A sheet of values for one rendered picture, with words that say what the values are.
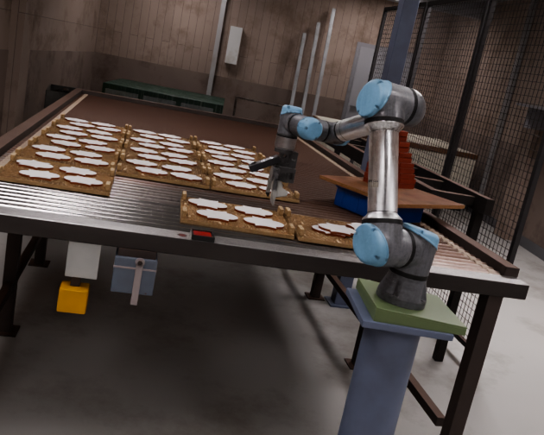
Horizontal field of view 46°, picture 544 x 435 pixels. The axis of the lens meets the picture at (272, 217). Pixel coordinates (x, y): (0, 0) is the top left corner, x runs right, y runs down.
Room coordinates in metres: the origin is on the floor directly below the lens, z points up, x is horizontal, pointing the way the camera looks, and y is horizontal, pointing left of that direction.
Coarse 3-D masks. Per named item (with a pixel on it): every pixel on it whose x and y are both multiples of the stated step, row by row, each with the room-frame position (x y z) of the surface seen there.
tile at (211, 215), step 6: (198, 210) 2.29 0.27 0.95; (204, 210) 2.31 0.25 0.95; (210, 210) 2.33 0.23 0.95; (204, 216) 2.24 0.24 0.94; (210, 216) 2.24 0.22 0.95; (216, 216) 2.25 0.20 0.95; (222, 216) 2.27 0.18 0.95; (228, 216) 2.29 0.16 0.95; (234, 216) 2.31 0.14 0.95; (228, 222) 2.22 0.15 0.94
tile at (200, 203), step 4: (188, 200) 2.41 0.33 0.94; (192, 200) 2.42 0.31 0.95; (196, 200) 2.43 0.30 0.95; (200, 200) 2.45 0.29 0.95; (204, 200) 2.46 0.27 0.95; (208, 200) 2.48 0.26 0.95; (192, 204) 2.39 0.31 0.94; (196, 204) 2.39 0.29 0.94; (200, 204) 2.39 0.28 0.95; (204, 204) 2.40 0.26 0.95; (208, 204) 2.42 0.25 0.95; (212, 204) 2.43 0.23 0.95; (216, 204) 2.44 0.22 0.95; (220, 204) 2.46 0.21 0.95; (208, 208) 2.38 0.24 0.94; (212, 208) 2.38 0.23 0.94; (216, 208) 2.37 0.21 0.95; (220, 208) 2.40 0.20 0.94; (224, 208) 2.41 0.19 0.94
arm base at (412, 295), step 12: (384, 276) 1.87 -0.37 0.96; (396, 276) 1.82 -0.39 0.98; (408, 276) 1.80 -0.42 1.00; (420, 276) 1.81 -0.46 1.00; (384, 288) 1.82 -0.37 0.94; (396, 288) 1.80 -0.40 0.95; (408, 288) 1.80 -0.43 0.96; (420, 288) 1.81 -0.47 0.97; (384, 300) 1.81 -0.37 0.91; (396, 300) 1.79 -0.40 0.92; (408, 300) 1.78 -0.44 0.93; (420, 300) 1.82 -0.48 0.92
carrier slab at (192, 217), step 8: (184, 200) 2.44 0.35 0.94; (192, 208) 2.34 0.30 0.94; (200, 208) 2.36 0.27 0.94; (232, 208) 2.47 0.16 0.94; (192, 216) 2.22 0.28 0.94; (240, 216) 2.37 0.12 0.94; (248, 216) 2.39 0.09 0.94; (272, 216) 2.47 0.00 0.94; (280, 216) 2.50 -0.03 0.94; (200, 224) 2.18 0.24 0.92; (208, 224) 2.18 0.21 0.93; (216, 224) 2.19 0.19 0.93; (224, 224) 2.19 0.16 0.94; (232, 224) 2.22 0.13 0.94; (240, 224) 2.24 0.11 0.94; (248, 224) 2.26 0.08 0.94; (248, 232) 2.21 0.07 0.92; (256, 232) 2.21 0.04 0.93; (264, 232) 2.22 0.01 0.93; (272, 232) 2.22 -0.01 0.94; (280, 232) 2.24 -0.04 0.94; (288, 232) 2.27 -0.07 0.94
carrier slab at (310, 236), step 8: (296, 216) 2.56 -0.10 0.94; (304, 216) 2.59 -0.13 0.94; (296, 224) 2.41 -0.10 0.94; (304, 224) 2.44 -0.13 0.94; (312, 224) 2.46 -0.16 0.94; (344, 224) 2.57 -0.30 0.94; (296, 232) 2.29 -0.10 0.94; (304, 232) 2.31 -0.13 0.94; (312, 232) 2.34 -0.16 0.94; (304, 240) 2.24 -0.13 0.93; (312, 240) 2.25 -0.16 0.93; (320, 240) 2.25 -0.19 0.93; (328, 240) 2.27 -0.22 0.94; (336, 240) 2.29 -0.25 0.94; (344, 240) 2.32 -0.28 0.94; (352, 248) 2.28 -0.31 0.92
